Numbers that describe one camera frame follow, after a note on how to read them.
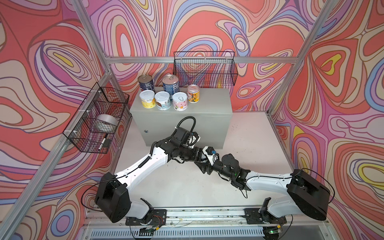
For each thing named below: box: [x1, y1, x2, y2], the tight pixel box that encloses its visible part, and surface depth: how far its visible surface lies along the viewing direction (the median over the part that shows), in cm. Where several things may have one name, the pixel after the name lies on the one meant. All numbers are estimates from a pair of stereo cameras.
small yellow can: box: [139, 89, 156, 109], surface depth 75 cm
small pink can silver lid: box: [187, 84, 200, 104], surface depth 76 cm
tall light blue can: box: [162, 74, 180, 95], surface depth 74 cm
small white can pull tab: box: [172, 91, 188, 111], surface depth 73 cm
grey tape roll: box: [92, 114, 119, 134], surface depth 74 cm
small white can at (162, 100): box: [154, 91, 171, 111], surface depth 74 cm
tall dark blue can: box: [137, 74, 155, 91], surface depth 75 cm
